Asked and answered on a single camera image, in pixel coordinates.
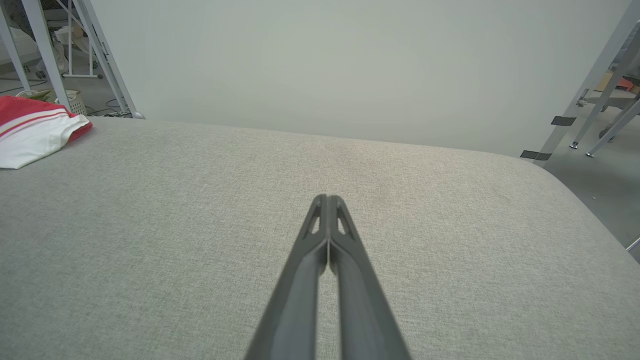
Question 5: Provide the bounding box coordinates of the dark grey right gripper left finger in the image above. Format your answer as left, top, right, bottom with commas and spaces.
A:
244, 194, 329, 360

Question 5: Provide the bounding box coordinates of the white perforated laundry basket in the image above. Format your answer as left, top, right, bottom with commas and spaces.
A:
16, 88, 87, 117

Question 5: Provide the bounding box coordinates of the white backdrop panel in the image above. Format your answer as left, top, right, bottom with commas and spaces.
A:
89, 0, 632, 158

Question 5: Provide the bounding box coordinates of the white metal frame leg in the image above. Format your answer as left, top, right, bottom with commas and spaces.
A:
21, 0, 72, 112
73, 0, 129, 114
82, 0, 146, 119
0, 10, 31, 92

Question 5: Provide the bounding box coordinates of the black floor cable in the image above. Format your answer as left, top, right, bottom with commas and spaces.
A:
86, 97, 132, 117

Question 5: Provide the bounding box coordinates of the grey metal table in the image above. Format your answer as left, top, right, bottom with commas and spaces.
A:
570, 30, 640, 158

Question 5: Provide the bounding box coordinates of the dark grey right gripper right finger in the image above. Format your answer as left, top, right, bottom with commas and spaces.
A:
328, 195, 412, 360

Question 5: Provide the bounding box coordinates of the red and white basketball jersey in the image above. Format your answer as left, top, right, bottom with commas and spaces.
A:
0, 95, 94, 170

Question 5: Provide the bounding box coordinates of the white metal stand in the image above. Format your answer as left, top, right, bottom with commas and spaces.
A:
62, 20, 104, 79

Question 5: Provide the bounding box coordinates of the grey taped frame post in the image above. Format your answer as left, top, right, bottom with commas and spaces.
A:
532, 0, 640, 166

